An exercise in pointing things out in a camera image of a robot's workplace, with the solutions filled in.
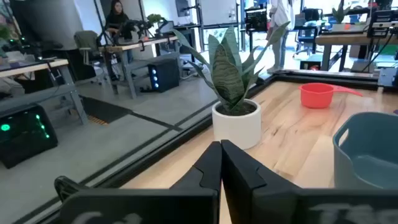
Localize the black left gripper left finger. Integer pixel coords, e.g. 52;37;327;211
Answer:
54;141;223;224

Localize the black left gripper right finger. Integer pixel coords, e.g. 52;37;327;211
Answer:
221;139;398;224

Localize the red measuring cup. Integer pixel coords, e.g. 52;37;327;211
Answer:
298;82;364;110

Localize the teal plastic basket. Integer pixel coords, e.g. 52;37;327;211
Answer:
332;111;398;190

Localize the snake plant in white pot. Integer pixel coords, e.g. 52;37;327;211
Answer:
172;21;292;150

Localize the black mat with orange edge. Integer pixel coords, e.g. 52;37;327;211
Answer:
80;95;133;126

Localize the computer tower with blue lights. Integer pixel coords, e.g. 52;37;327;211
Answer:
147;58;180;93

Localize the wooden desk with grey legs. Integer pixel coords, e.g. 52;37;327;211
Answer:
98;35;181;100
0;58;89;125

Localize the computer tower with green lights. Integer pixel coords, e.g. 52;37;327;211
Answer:
0;104;59;170

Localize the wooden desk with black legs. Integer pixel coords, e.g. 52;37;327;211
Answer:
315;32;398;72

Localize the black monitor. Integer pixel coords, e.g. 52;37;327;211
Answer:
244;7;268;32

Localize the person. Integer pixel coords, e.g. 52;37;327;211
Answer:
266;0;296;74
104;0;134;63

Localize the small potted plant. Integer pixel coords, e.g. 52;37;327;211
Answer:
146;13;164;26
331;0;352;24

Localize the grey office chair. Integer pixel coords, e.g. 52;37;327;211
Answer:
73;30;106;85

